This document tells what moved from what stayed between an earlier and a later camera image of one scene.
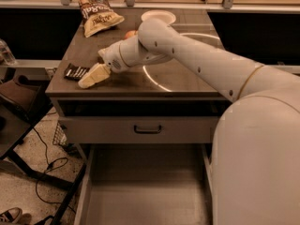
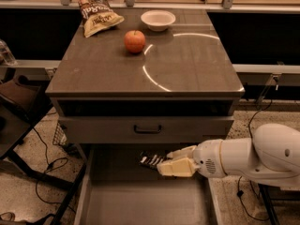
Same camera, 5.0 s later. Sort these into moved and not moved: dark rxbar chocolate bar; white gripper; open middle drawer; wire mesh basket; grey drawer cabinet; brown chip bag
Moved: dark rxbar chocolate bar; white gripper
Not moved: wire mesh basket; grey drawer cabinet; open middle drawer; brown chip bag
